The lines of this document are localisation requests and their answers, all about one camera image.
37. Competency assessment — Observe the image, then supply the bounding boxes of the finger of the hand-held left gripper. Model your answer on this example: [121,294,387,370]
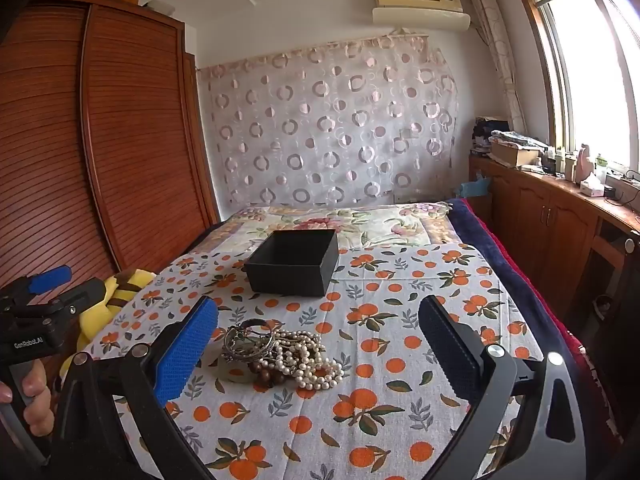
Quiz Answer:
[0,265,72,311]
[47,279,107,323]

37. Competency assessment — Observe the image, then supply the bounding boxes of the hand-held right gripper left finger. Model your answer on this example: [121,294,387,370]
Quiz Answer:
[50,295,221,480]

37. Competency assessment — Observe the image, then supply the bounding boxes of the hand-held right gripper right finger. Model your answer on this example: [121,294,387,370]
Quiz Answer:
[417,295,593,480]

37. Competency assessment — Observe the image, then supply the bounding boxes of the pale green jade bangle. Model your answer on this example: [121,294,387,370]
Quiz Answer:
[220,360,261,384]

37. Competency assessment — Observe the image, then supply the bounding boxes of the silver metal bracelets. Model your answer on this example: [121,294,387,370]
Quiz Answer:
[221,319,277,364]

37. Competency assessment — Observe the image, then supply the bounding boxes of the brown wooden bead bracelet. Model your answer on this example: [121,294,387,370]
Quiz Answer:
[249,357,292,389]

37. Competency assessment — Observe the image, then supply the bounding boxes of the black box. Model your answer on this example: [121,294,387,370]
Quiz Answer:
[243,229,341,297]

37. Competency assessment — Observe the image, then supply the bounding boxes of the white pearl necklace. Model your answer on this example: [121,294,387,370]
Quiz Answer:
[272,329,346,391]

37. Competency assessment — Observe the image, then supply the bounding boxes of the person's left hand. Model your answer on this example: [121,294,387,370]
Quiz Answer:
[0,369,55,437]

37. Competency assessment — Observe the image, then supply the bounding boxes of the yellow plush toy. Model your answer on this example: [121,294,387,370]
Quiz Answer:
[60,269,157,378]

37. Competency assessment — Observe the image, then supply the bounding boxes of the orange fruit print bedsheet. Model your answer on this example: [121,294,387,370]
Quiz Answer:
[82,242,548,480]

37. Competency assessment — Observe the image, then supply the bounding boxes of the dark blue blanket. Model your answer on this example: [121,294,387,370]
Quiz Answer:
[446,198,593,411]

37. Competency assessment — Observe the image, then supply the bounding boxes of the brown wooden wardrobe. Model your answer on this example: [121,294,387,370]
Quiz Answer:
[0,0,222,311]

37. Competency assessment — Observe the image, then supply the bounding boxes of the floral quilt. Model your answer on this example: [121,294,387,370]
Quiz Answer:
[220,201,460,261]

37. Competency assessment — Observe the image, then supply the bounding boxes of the low wooden cabinet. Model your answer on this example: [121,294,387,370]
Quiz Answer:
[467,154,640,353]

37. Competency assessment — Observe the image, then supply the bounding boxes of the light blue paper bag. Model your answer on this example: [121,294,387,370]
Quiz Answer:
[456,179,494,199]

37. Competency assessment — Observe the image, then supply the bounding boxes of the cardboard box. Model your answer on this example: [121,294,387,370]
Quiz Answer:
[489,139,544,169]

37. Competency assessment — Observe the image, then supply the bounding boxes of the white tissue box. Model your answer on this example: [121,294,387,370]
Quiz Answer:
[580,174,609,197]

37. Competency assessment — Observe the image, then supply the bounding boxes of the dark pile of clutter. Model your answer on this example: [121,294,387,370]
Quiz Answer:
[471,117,511,155]

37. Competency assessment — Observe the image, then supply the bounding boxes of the folded clothes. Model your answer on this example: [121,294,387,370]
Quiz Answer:
[490,129,547,150]

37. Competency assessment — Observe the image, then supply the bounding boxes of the pink bottle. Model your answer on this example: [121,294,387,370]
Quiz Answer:
[573,143,596,185]

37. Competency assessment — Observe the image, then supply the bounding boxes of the circle pattern sheer curtain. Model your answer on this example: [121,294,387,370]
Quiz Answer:
[196,34,462,209]

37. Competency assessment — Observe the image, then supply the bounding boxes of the window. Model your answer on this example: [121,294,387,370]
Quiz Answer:
[511,0,640,177]

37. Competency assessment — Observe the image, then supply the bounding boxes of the wall air conditioner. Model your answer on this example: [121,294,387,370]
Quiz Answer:
[371,0,472,31]

